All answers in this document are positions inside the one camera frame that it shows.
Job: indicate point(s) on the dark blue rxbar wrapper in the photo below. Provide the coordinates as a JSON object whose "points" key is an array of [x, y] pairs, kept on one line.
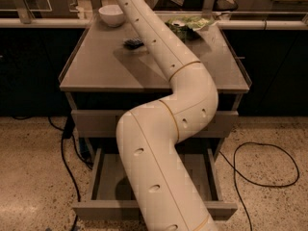
{"points": [[133, 43]]}

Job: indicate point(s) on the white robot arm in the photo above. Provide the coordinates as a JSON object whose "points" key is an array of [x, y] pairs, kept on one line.
{"points": [[146, 135]]}

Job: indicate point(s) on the grey drawer cabinet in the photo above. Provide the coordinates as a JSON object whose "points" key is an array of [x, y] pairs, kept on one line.
{"points": [[102, 74]]}

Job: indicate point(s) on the grey middle drawer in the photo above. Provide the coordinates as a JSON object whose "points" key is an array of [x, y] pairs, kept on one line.
{"points": [[102, 123]]}

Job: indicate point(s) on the grey open bottom drawer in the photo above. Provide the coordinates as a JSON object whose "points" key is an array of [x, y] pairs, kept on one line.
{"points": [[110, 196]]}

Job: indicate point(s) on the green soda can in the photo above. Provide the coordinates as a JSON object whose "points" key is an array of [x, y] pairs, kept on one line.
{"points": [[180, 29]]}

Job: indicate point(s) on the green chip bag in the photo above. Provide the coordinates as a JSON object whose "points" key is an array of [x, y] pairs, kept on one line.
{"points": [[195, 23]]}

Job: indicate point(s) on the white ceramic bowl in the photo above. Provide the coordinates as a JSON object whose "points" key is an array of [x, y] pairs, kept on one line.
{"points": [[112, 15]]}

